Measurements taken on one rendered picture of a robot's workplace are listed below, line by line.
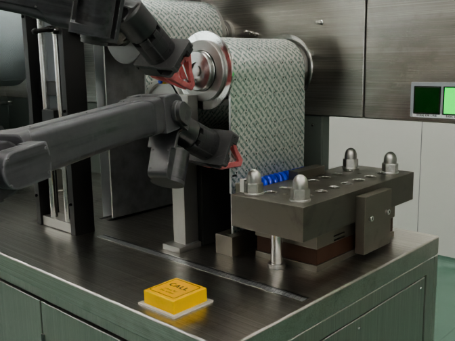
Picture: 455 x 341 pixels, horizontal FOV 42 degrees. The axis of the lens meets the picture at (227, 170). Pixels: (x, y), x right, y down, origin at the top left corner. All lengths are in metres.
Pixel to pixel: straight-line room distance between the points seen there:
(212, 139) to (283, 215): 0.18
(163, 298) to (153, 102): 0.29
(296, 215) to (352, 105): 0.41
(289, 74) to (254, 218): 0.34
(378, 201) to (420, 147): 2.72
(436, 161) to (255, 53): 2.75
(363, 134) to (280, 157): 2.81
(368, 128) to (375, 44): 2.72
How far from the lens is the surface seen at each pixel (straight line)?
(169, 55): 1.04
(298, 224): 0.99
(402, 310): 1.24
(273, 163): 1.22
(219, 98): 1.12
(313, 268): 1.06
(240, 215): 1.07
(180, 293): 0.91
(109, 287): 1.02
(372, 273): 1.09
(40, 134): 0.69
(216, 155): 1.05
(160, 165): 0.96
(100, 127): 0.78
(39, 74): 1.41
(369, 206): 1.12
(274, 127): 1.21
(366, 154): 4.03
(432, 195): 3.87
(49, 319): 1.22
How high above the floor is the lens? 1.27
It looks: 10 degrees down
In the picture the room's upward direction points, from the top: 1 degrees counter-clockwise
